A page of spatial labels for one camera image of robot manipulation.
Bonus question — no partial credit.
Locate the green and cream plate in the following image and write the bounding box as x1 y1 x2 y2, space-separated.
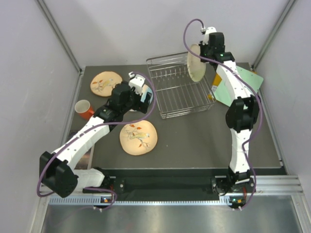
187 52 206 82

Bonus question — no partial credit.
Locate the bird plate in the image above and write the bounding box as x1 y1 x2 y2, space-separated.
90 71 122 97
120 120 158 156

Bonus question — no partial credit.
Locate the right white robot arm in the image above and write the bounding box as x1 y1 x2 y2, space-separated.
199 27 260 192

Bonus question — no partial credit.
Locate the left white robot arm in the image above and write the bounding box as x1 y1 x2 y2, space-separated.
37 78 156 198

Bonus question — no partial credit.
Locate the yellow cutting board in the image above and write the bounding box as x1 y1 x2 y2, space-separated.
207 70 257 100

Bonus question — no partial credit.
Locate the orange mug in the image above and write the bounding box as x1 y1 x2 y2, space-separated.
74 100 94 120

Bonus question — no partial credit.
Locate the green cutting board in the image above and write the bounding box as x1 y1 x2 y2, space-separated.
215 65 264 107

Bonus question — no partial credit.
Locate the book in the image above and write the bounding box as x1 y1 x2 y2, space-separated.
67 130 95 169

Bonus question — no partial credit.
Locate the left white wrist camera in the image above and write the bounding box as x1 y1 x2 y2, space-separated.
129 72 145 96

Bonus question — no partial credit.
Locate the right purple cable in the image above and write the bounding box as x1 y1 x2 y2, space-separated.
182 18 264 211

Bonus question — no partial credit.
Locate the purple cable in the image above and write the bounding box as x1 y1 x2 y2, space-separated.
36 71 156 212
182 18 264 211

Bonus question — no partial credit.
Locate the wire dish rack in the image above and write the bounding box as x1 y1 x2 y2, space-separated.
146 52 216 119

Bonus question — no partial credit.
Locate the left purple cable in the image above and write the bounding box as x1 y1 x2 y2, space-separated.
36 71 156 212

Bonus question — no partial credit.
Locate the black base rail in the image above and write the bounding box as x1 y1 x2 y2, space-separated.
82 175 227 199

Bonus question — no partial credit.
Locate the grey cable duct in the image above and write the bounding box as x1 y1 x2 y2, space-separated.
48 193 245 206

